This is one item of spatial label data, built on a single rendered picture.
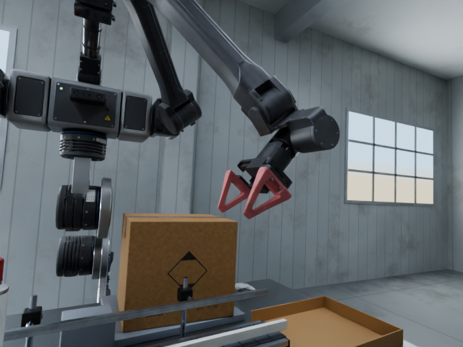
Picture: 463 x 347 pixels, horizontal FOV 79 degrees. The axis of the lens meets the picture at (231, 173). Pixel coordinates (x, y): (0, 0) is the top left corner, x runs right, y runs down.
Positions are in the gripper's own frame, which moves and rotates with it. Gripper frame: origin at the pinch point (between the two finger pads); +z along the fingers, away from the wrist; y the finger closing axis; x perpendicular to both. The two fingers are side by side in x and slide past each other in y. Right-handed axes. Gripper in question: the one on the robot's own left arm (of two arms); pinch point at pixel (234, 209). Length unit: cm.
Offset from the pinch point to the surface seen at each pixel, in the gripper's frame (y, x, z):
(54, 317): -51, 0, 45
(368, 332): -11, 60, -5
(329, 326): -17, 54, 0
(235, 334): -9.3, 21.8, 16.3
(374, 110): -252, 201, -345
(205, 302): -16.4, 16.0, 15.5
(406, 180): -246, 329, -311
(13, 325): -50, -7, 51
